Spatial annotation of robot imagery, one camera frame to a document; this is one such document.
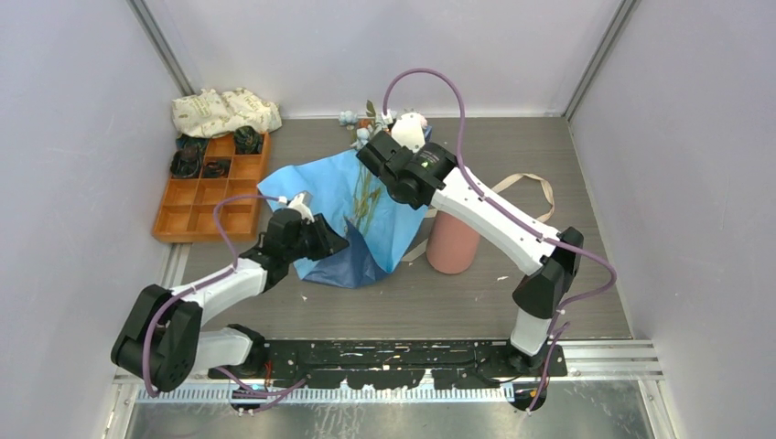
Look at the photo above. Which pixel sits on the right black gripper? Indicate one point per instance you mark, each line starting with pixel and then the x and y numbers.
pixel 412 153

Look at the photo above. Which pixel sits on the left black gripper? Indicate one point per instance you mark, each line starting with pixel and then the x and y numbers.
pixel 328 240

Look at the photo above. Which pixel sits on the light blue flower stem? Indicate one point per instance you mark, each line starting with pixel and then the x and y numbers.
pixel 357 130

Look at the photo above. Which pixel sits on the flower bouquet blue paper wrap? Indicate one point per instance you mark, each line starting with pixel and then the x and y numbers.
pixel 368 259

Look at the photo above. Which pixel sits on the beige ribbon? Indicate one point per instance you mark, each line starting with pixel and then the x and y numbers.
pixel 530 188

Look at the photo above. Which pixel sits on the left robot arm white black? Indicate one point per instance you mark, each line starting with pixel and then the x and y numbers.
pixel 162 340

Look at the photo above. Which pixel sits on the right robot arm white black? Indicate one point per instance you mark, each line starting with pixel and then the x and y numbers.
pixel 539 252

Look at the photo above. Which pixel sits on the pink cylindrical vase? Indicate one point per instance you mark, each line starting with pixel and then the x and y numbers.
pixel 452 245

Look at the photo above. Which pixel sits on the dark rolled sock top right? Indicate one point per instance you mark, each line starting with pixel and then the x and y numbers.
pixel 248 141

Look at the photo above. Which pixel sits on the dark rolled sock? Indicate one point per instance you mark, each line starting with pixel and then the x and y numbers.
pixel 217 168
pixel 248 141
pixel 186 163

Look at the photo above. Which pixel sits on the dark rolled sock middle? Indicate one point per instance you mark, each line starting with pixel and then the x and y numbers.
pixel 217 168

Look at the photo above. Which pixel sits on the orange compartment tray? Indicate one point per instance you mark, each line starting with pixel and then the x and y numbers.
pixel 197 209

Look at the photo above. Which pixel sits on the dark rolled sock left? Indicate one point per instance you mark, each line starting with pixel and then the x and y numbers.
pixel 186 163

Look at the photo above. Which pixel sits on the cream patterned cloth bag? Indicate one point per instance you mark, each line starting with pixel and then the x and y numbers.
pixel 213 114

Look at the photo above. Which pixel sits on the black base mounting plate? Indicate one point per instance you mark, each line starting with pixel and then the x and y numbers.
pixel 395 364

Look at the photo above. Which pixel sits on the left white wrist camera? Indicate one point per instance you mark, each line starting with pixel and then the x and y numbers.
pixel 300 203

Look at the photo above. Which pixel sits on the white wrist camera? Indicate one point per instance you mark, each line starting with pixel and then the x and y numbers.
pixel 409 131
pixel 300 203

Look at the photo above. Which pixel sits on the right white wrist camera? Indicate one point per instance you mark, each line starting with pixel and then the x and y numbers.
pixel 409 131

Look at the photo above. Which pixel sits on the aluminium rail frame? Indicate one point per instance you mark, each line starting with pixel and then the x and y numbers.
pixel 612 389

